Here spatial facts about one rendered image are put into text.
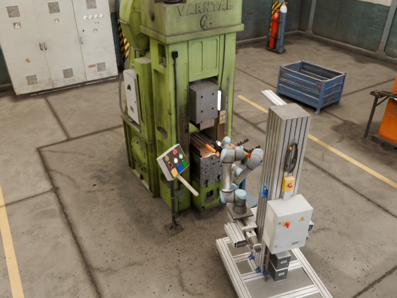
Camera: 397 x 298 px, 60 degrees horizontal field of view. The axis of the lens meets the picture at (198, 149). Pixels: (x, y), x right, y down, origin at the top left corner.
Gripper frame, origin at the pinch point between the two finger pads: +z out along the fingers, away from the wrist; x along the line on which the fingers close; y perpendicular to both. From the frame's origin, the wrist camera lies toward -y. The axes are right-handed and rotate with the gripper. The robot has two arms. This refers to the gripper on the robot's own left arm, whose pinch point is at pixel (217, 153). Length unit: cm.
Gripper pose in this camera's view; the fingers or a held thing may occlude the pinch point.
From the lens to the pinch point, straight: 414.5
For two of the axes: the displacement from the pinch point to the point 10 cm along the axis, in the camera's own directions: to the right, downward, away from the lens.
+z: -2.6, 5.1, 8.2
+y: 4.8, 8.1, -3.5
